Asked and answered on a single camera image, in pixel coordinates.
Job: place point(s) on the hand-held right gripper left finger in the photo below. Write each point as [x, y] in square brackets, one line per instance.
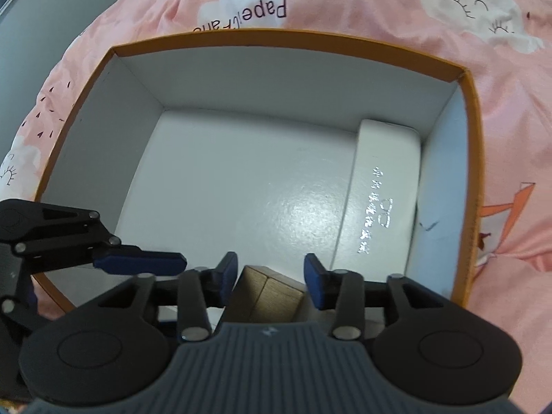
[228, 276]

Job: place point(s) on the wooden block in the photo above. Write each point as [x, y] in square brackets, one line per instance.
[271, 295]

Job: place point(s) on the orange cardboard box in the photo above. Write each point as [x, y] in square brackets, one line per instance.
[241, 159]

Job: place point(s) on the white glasses case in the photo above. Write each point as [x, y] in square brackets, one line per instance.
[379, 189]

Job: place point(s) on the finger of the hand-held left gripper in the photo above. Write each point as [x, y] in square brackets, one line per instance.
[142, 261]

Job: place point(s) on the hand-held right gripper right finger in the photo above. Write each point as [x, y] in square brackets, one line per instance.
[314, 278]

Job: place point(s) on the pink printed blanket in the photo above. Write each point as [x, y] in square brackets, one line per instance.
[345, 0]

